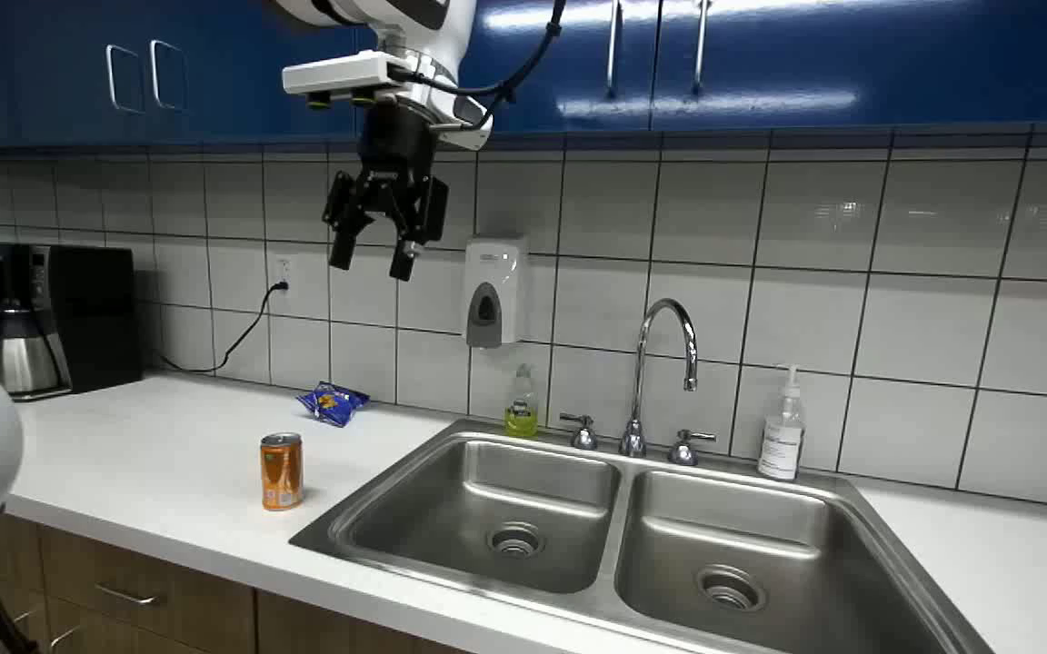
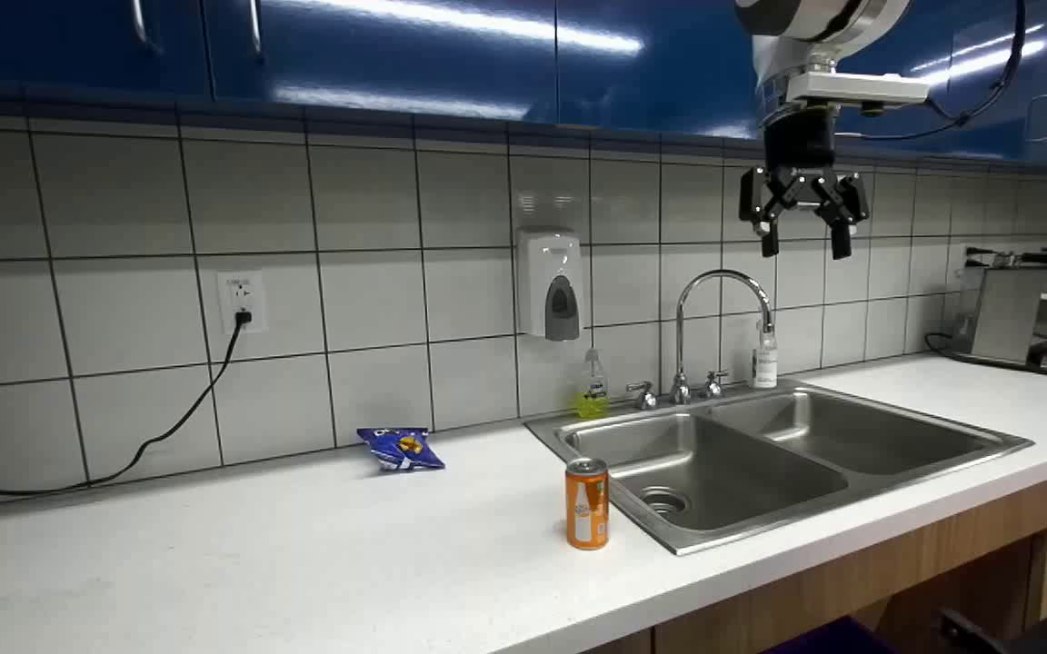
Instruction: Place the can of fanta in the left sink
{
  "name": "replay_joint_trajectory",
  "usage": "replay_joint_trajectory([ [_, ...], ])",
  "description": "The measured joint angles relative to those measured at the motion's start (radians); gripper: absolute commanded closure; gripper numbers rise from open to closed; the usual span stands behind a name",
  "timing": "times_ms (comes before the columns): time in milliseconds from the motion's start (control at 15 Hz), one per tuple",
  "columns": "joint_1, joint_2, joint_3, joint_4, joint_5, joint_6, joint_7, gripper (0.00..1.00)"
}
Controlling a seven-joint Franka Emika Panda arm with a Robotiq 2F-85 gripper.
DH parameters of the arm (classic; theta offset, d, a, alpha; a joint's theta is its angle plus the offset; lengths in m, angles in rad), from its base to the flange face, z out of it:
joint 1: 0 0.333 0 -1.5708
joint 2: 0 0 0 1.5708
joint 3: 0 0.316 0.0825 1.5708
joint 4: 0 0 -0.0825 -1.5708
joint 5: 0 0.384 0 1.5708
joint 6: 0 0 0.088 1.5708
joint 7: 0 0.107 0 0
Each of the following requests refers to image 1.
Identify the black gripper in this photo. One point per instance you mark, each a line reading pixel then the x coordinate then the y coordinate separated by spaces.
pixel 396 148

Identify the orange fanta can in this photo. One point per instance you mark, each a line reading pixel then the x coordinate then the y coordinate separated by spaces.
pixel 282 475

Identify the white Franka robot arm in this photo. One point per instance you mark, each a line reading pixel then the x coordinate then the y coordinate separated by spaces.
pixel 435 42

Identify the round sink drain strainer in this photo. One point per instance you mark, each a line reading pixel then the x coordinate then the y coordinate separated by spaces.
pixel 732 590
pixel 515 540

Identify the stainless steel double sink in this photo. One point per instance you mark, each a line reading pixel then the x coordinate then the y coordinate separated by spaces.
pixel 618 531

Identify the wooden under-sink panel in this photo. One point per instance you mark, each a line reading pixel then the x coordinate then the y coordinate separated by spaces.
pixel 329 635

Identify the blue chip bag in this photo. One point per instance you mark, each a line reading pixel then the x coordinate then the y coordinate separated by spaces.
pixel 331 406

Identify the green dish soap bottle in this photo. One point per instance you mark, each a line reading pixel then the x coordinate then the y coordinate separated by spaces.
pixel 521 412

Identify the chrome gooseneck faucet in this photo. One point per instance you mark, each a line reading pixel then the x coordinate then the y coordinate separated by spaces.
pixel 636 388

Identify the black coffee maker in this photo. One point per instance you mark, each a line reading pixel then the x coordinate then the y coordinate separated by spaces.
pixel 92 313

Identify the steel coffee carafe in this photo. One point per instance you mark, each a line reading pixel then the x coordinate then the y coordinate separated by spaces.
pixel 16 352

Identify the clear pump soap bottle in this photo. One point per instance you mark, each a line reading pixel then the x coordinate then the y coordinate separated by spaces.
pixel 778 440

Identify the white wall soap dispenser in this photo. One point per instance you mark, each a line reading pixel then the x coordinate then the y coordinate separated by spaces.
pixel 491 291

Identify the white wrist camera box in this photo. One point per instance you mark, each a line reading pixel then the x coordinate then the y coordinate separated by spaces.
pixel 337 76

